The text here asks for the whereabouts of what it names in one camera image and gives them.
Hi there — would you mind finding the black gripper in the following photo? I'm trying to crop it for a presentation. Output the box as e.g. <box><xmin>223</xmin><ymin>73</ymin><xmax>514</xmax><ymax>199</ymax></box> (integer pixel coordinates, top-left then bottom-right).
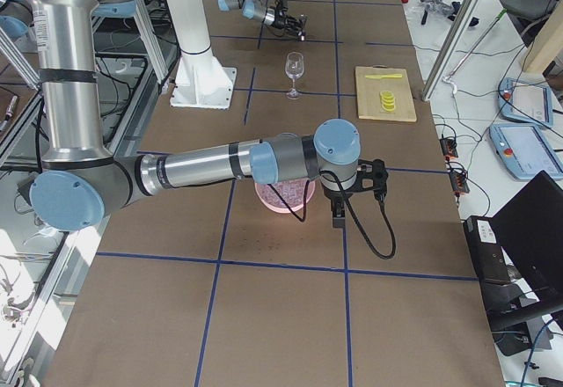
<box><xmin>331</xmin><ymin>159</ymin><xmax>388</xmax><ymax>229</ymax></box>
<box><xmin>273</xmin><ymin>0</ymin><xmax>307</xmax><ymax>40</ymax></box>

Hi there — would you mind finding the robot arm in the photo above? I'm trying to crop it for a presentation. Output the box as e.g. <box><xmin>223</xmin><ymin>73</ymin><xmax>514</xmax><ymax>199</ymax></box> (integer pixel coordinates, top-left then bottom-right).
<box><xmin>26</xmin><ymin>0</ymin><xmax>388</xmax><ymax>231</ymax></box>
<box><xmin>217</xmin><ymin>0</ymin><xmax>307</xmax><ymax>41</ymax></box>

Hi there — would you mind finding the clear wine glass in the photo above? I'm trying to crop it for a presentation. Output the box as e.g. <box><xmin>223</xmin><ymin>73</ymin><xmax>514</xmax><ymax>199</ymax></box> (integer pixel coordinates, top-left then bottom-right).
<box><xmin>285</xmin><ymin>52</ymin><xmax>304</xmax><ymax>99</ymax></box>

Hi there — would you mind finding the pile of clear ice cubes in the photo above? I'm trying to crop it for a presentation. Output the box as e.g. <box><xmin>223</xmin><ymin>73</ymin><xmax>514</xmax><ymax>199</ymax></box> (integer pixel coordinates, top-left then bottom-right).
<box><xmin>260</xmin><ymin>179</ymin><xmax>311</xmax><ymax>208</ymax></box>

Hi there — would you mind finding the pink bowl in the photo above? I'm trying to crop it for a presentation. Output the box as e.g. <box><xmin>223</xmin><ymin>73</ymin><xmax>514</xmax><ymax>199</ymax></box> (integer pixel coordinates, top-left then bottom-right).
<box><xmin>254</xmin><ymin>179</ymin><xmax>317</xmax><ymax>216</ymax></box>

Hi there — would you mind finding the bamboo cutting board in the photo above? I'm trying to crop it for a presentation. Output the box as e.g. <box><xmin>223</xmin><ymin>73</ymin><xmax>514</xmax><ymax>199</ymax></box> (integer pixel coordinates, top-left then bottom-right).
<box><xmin>355</xmin><ymin>66</ymin><xmax>417</xmax><ymax>123</ymax></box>

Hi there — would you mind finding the yellow plastic knife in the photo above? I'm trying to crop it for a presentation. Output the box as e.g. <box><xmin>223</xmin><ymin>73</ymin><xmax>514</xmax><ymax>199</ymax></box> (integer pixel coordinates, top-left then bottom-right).
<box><xmin>364</xmin><ymin>73</ymin><xmax>403</xmax><ymax>80</ymax></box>

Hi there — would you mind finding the black laptop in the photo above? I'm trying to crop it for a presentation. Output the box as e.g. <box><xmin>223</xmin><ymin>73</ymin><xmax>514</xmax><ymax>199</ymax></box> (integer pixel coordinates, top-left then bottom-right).
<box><xmin>464</xmin><ymin>171</ymin><xmax>562</xmax><ymax>331</ymax></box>

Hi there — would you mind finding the blue teach pendant near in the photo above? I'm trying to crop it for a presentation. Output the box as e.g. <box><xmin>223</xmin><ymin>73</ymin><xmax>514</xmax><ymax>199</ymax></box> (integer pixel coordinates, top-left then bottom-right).
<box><xmin>489</xmin><ymin>123</ymin><xmax>562</xmax><ymax>180</ymax></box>

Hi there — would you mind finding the blue teach pendant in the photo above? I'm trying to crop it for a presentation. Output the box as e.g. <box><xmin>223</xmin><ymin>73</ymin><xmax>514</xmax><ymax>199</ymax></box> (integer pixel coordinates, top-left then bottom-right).
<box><xmin>498</xmin><ymin>77</ymin><xmax>553</xmax><ymax>128</ymax></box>
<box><xmin>489</xmin><ymin>123</ymin><xmax>562</xmax><ymax>180</ymax></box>

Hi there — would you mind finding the blue teach pendant far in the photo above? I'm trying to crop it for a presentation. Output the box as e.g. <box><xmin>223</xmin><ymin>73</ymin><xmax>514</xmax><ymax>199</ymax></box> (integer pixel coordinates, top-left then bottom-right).
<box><xmin>498</xmin><ymin>77</ymin><xmax>553</xmax><ymax>128</ymax></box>

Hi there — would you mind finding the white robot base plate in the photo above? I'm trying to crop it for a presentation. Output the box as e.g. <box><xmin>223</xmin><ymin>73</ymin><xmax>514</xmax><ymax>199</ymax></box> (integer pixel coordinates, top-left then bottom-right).
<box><xmin>170</xmin><ymin>53</ymin><xmax>238</xmax><ymax>110</ymax></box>

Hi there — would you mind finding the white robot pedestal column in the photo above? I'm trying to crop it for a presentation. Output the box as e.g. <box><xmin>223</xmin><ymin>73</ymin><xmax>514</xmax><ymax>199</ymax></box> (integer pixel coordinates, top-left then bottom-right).
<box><xmin>166</xmin><ymin>0</ymin><xmax>212</xmax><ymax>56</ymax></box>

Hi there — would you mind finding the green handled metal rod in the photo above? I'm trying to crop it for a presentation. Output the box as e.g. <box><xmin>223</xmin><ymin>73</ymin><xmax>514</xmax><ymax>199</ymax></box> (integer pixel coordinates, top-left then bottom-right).
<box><xmin>442</xmin><ymin>8</ymin><xmax>507</xmax><ymax>91</ymax></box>

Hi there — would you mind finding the aluminium frame post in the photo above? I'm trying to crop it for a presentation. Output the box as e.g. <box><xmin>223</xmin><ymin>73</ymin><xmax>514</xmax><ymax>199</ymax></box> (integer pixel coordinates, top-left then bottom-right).
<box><xmin>421</xmin><ymin>0</ymin><xmax>480</xmax><ymax>101</ymax></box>

